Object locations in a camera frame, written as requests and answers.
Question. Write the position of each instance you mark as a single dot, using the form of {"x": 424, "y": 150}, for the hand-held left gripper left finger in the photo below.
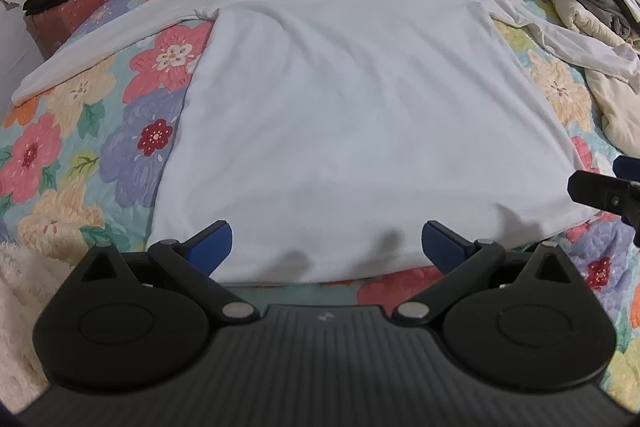
{"x": 212, "y": 244}

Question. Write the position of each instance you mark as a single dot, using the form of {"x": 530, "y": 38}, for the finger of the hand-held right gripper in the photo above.
{"x": 600, "y": 192}

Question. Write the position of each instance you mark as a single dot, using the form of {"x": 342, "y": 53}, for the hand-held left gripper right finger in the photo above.
{"x": 442, "y": 247}

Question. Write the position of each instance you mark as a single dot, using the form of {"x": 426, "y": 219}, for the white long-sleeve shirt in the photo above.
{"x": 350, "y": 107}

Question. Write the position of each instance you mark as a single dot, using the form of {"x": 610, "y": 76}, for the floral quilt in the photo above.
{"x": 160, "y": 57}

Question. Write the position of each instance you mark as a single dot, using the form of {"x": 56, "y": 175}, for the white fluffy blanket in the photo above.
{"x": 20, "y": 307}

